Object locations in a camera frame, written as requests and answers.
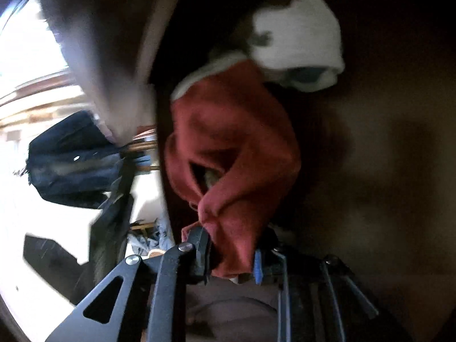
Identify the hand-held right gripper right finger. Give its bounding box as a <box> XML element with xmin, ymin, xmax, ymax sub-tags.
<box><xmin>254</xmin><ymin>246</ymin><xmax>379</xmax><ymax>342</ymax></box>

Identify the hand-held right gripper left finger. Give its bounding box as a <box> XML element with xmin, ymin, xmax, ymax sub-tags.
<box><xmin>46</xmin><ymin>227</ymin><xmax>215</xmax><ymax>342</ymax></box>

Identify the dark red underwear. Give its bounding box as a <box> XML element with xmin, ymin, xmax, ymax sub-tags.
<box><xmin>162</xmin><ymin>52</ymin><xmax>302</xmax><ymax>280</ymax></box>

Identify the large wooden drawer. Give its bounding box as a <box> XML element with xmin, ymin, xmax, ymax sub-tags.
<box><xmin>150</xmin><ymin>0</ymin><xmax>456</xmax><ymax>342</ymax></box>

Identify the grey-blue clothes pile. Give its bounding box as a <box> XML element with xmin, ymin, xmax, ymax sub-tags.
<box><xmin>128</xmin><ymin>217</ymin><xmax>172</xmax><ymax>257</ymax></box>

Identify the dark navy jacket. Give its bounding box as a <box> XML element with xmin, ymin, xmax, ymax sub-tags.
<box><xmin>27</xmin><ymin>110</ymin><xmax>134</xmax><ymax>209</ymax></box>

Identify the wooden coat rack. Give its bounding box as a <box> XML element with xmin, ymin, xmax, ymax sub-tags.
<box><xmin>121</xmin><ymin>137</ymin><xmax>161</xmax><ymax>173</ymax></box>

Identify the plain white garment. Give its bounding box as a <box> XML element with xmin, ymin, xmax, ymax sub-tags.
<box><xmin>249</xmin><ymin>0</ymin><xmax>345</xmax><ymax>92</ymax></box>

